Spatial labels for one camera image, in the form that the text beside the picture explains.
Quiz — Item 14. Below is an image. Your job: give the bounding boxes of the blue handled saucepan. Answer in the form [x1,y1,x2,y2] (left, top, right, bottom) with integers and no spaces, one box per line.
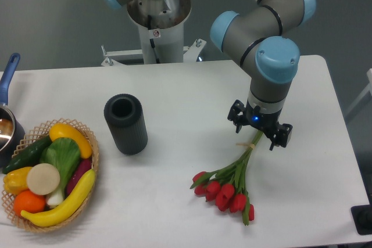
[1,53,25,168]

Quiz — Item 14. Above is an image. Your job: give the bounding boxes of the black device at table edge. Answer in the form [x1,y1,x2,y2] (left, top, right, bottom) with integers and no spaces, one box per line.
[350,204,371,235]

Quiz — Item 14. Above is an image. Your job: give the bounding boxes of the beige round disc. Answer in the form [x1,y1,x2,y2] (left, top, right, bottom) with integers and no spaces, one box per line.
[26,163,60,196]

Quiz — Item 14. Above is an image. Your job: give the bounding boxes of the yellow squash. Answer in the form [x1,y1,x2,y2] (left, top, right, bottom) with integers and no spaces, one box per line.
[49,123,93,159]

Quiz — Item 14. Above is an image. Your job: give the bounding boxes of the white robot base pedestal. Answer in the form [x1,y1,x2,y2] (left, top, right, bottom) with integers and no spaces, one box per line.
[101,0,206,66]

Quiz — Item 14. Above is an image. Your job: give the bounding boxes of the green cucumber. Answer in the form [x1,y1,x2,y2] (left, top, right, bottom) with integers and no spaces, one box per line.
[2,135,52,174]

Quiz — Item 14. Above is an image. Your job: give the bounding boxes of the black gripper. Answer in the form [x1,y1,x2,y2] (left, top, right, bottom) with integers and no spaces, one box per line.
[227,100,293,151]

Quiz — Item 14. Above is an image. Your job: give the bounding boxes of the orange fruit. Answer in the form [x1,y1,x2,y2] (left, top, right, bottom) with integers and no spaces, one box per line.
[13,190,46,217]

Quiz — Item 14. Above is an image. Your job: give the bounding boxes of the yellow banana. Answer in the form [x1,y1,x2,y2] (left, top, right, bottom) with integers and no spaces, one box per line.
[21,169,96,227]

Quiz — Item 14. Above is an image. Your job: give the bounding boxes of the white frame at right edge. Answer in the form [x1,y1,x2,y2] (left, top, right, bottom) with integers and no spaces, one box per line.
[344,69,371,123]

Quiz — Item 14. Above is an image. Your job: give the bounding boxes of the yellow bell pepper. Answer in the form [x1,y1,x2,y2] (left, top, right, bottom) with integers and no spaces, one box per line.
[3,167,32,195]

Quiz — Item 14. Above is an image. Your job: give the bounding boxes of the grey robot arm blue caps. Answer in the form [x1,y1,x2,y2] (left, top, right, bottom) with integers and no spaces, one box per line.
[104,0,316,147]

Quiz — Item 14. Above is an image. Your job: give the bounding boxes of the dark grey ribbed vase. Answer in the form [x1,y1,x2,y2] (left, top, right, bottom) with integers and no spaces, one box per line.
[103,94,148,155]

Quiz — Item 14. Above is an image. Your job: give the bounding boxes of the red tulip bouquet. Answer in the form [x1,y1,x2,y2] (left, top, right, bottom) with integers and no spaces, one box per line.
[190,131,263,226]

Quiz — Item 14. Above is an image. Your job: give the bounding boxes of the purple sweet potato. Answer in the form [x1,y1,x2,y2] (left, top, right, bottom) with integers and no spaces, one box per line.
[65,159,92,196]

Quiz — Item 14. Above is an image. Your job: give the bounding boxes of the green bok choy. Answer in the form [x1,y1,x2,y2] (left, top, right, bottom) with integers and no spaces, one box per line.
[40,138,80,209]

